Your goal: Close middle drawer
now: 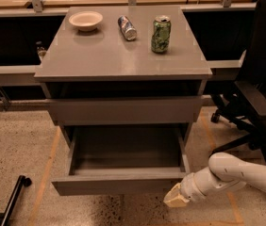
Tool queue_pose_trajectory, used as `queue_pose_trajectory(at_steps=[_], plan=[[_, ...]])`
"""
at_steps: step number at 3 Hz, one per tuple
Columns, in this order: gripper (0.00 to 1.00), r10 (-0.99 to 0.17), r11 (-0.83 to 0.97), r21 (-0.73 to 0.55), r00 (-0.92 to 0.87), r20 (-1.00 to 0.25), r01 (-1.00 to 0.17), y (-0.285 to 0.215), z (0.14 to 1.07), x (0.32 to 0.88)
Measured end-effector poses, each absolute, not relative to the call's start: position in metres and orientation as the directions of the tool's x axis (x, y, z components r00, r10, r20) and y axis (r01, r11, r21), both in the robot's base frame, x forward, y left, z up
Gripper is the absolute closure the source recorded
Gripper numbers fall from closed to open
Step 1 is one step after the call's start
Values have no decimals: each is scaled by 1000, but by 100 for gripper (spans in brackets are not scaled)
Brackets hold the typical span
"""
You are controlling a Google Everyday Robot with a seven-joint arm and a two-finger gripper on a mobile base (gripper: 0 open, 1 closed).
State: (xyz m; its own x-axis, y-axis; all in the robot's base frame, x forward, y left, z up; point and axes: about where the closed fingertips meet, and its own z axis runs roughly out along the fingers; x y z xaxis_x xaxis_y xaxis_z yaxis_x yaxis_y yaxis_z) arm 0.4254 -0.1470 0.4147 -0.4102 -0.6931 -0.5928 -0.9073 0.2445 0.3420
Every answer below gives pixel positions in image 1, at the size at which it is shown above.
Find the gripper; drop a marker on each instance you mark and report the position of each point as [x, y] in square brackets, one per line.
[189, 187]

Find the grey drawer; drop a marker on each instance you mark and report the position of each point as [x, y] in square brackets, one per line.
[124, 159]
[108, 111]

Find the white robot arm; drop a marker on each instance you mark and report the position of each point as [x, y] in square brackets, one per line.
[224, 172]

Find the closed grey top drawer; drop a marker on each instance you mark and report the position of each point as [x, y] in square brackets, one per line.
[108, 111]

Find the grey drawer cabinet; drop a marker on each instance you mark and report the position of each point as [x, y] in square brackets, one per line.
[103, 64]

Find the black office chair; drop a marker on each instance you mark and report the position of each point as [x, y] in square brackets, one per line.
[246, 105]

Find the green crushed soda can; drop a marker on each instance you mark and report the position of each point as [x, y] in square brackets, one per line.
[161, 34]

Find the blue silver soda can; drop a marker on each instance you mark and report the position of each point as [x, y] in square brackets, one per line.
[127, 28]

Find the black wheeled stand leg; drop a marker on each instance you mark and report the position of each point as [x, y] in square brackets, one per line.
[21, 182]

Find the white paper bowl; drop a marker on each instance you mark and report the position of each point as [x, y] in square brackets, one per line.
[86, 21]

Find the long grey desk frame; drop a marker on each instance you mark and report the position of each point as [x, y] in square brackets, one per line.
[221, 33]

